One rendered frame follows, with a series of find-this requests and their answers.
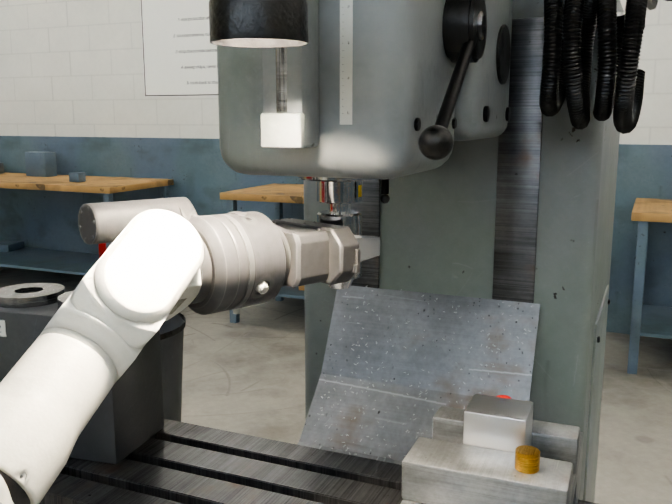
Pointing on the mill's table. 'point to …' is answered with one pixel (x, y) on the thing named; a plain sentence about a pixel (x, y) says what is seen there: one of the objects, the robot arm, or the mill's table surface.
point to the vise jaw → (479, 476)
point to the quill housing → (348, 94)
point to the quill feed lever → (464, 41)
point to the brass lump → (527, 459)
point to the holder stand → (36, 319)
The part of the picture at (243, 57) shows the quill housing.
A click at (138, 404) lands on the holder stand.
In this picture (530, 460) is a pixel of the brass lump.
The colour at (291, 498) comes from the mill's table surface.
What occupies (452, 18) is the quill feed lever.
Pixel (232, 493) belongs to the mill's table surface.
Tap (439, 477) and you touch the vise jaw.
